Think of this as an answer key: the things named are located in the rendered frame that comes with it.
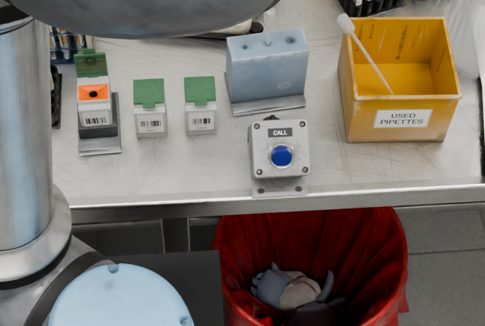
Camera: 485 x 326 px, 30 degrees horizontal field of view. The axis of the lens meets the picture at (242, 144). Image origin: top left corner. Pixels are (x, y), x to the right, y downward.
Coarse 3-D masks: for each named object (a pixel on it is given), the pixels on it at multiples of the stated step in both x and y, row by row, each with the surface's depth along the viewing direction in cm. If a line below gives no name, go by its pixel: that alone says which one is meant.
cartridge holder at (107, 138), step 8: (112, 96) 118; (80, 128) 115; (88, 128) 115; (96, 128) 115; (104, 128) 115; (112, 128) 116; (120, 128) 119; (80, 136) 116; (88, 136) 116; (96, 136) 117; (104, 136) 117; (112, 136) 117; (120, 136) 117; (80, 144) 116; (88, 144) 116; (96, 144) 116; (104, 144) 116; (112, 144) 116; (120, 144) 116; (80, 152) 116; (88, 152) 116; (96, 152) 116; (104, 152) 117; (112, 152) 117
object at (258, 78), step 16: (272, 32) 116; (288, 32) 116; (240, 48) 115; (256, 48) 115; (272, 48) 115; (288, 48) 115; (304, 48) 115; (240, 64) 114; (256, 64) 115; (272, 64) 116; (288, 64) 116; (304, 64) 117; (240, 80) 117; (256, 80) 118; (272, 80) 118; (288, 80) 119; (304, 80) 120; (240, 96) 120; (256, 96) 121; (272, 96) 121; (288, 96) 122; (304, 96) 122; (240, 112) 120; (256, 112) 121
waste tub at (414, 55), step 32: (384, 32) 120; (416, 32) 120; (448, 32) 117; (352, 64) 114; (384, 64) 126; (416, 64) 126; (448, 64) 116; (352, 96) 113; (384, 96) 111; (416, 96) 111; (448, 96) 111; (352, 128) 116; (384, 128) 116; (416, 128) 117
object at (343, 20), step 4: (340, 16) 115; (344, 16) 115; (336, 20) 115; (340, 20) 115; (344, 20) 115; (348, 20) 115; (340, 24) 115; (344, 24) 115; (348, 24) 115; (352, 24) 116; (344, 28) 116; (348, 28) 116; (352, 28) 116; (344, 32) 116; (348, 32) 116
